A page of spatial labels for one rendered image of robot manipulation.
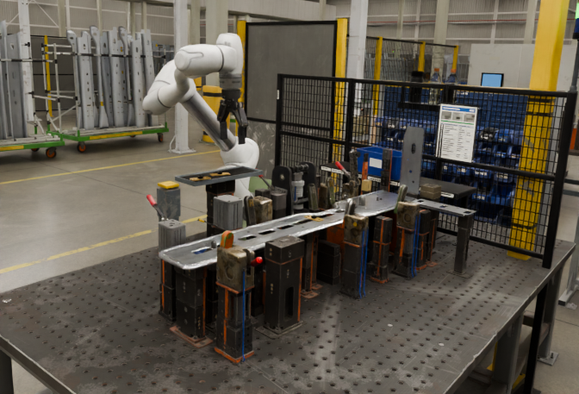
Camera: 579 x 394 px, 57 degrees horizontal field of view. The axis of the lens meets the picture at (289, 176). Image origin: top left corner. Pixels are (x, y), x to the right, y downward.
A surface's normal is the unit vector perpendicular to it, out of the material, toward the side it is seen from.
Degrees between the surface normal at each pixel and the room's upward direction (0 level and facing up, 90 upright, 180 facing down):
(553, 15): 90
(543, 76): 90
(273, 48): 89
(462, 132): 90
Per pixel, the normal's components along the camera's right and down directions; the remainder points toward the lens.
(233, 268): -0.69, 0.13
